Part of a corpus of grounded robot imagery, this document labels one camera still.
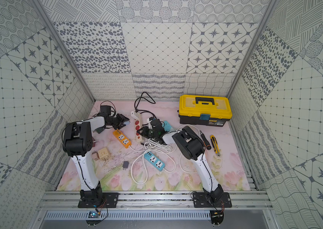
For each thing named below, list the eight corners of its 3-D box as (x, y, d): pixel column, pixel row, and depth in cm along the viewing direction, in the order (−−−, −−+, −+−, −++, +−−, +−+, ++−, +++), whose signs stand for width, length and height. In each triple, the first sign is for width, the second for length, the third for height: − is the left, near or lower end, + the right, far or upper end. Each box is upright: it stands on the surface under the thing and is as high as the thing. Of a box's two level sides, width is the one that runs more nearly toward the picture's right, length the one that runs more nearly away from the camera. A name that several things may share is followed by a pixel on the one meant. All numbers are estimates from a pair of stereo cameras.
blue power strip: (144, 157, 91) (143, 155, 89) (149, 151, 93) (148, 150, 91) (160, 172, 85) (160, 170, 83) (165, 165, 87) (165, 164, 85)
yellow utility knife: (215, 156, 92) (216, 155, 90) (209, 136, 102) (209, 134, 100) (220, 156, 92) (221, 154, 90) (213, 136, 102) (214, 134, 100)
